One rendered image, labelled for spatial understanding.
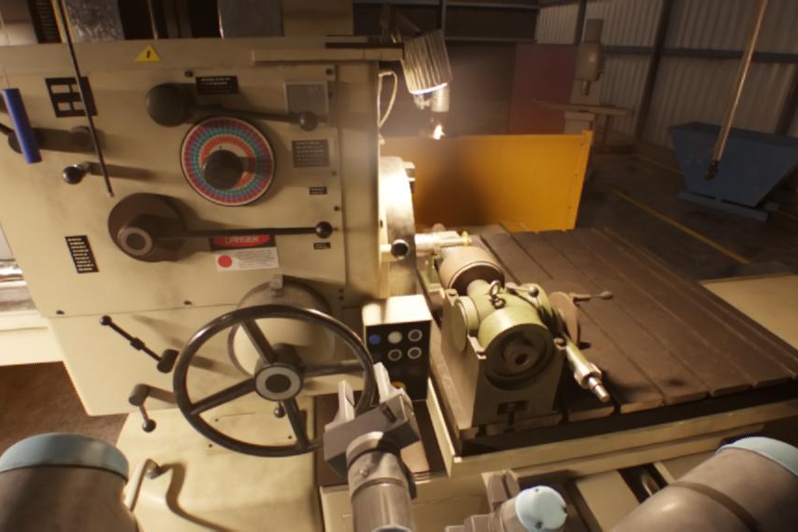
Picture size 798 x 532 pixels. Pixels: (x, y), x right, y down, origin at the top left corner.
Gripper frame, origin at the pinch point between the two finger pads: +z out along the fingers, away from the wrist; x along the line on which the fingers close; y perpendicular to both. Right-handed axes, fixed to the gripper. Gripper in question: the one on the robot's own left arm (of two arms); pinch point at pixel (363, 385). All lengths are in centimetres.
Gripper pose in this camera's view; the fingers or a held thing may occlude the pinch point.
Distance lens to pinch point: 74.2
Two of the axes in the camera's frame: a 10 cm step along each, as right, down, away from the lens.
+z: -1.7, -4.6, 8.7
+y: -4.4, -7.6, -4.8
